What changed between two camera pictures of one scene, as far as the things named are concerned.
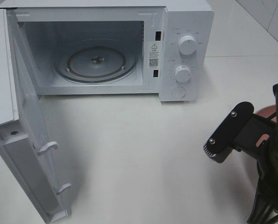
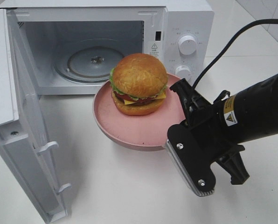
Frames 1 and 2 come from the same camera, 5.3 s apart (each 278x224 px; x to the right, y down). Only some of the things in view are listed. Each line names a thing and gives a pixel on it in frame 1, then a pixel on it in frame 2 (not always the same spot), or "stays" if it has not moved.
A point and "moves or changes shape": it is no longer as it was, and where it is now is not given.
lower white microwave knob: (183, 73) stays
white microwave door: (15, 126) stays
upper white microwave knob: (187, 45) stays
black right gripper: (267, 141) -> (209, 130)
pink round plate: (266, 112) moves or changes shape
